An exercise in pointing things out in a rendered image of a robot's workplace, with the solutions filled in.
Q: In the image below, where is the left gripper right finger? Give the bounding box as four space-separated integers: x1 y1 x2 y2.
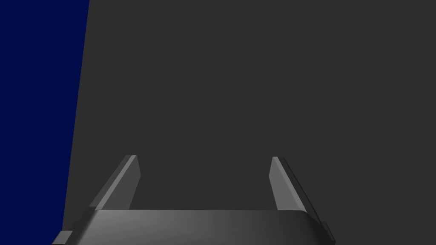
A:
269 156 314 214

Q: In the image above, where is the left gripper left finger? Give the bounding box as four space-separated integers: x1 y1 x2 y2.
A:
89 154 141 211

